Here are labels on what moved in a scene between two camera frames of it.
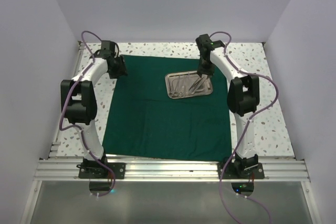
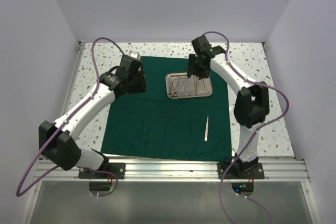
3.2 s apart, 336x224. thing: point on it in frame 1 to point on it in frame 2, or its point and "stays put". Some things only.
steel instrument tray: [187, 84] stays put
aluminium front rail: [67, 170] stays put
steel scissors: [179, 93] stays put
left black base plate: [98, 170] stays put
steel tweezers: [196, 85] to [206, 129]
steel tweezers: [188, 87] to [196, 80]
